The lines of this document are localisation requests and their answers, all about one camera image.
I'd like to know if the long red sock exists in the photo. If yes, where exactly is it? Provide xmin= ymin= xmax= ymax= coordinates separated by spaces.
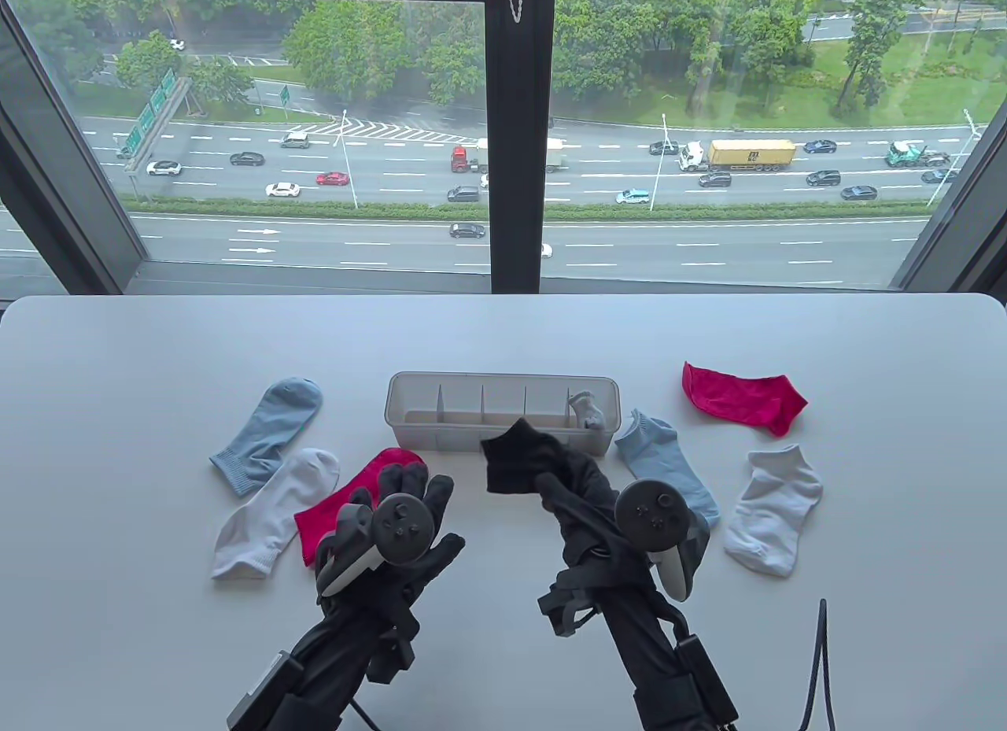
xmin=293 ymin=447 xmax=430 ymax=567

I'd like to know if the thick black cable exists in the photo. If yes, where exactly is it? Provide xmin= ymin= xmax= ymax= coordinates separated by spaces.
xmin=799 ymin=599 xmax=836 ymax=731

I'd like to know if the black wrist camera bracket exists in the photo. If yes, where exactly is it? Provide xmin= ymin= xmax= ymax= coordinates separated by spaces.
xmin=537 ymin=580 xmax=599 ymax=638
xmin=366 ymin=633 xmax=418 ymax=685

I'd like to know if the black sock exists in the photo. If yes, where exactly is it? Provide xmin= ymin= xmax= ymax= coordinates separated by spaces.
xmin=480 ymin=418 xmax=569 ymax=495

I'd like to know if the person's left hand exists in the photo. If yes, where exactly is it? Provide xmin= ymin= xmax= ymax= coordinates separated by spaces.
xmin=315 ymin=462 xmax=467 ymax=637

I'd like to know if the black labelled adapter box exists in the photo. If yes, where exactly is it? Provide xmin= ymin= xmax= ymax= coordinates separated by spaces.
xmin=675 ymin=637 xmax=740 ymax=731

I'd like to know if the short red sock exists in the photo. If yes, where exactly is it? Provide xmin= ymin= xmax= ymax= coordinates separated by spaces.
xmin=681 ymin=361 xmax=809 ymax=437

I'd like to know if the black window frame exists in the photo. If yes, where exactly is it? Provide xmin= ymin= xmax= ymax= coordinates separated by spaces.
xmin=0 ymin=0 xmax=1007 ymax=299

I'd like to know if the short white sock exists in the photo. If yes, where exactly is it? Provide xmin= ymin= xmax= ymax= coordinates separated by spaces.
xmin=723 ymin=445 xmax=824 ymax=579

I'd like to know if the grey and white controller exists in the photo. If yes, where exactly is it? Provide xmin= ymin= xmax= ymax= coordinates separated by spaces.
xmin=614 ymin=481 xmax=712 ymax=603
xmin=316 ymin=495 xmax=436 ymax=598

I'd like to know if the short light blue sock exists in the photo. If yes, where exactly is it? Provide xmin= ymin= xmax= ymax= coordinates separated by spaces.
xmin=614 ymin=408 xmax=721 ymax=531

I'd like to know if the grey sock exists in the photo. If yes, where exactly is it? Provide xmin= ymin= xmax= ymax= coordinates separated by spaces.
xmin=566 ymin=391 xmax=608 ymax=431

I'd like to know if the translucent divided organizer box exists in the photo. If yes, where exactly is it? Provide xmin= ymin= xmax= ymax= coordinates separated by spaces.
xmin=384 ymin=371 xmax=622 ymax=457

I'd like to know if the person's right hand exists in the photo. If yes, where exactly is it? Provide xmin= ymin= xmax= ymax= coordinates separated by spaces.
xmin=535 ymin=444 xmax=660 ymax=602

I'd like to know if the long light blue sock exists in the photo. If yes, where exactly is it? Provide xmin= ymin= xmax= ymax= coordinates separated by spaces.
xmin=209 ymin=377 xmax=324 ymax=498

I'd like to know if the person's right forearm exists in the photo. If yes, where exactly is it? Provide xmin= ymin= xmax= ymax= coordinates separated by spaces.
xmin=582 ymin=581 xmax=740 ymax=731

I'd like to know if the long white sock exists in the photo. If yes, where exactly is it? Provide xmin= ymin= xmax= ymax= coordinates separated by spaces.
xmin=211 ymin=448 xmax=341 ymax=581

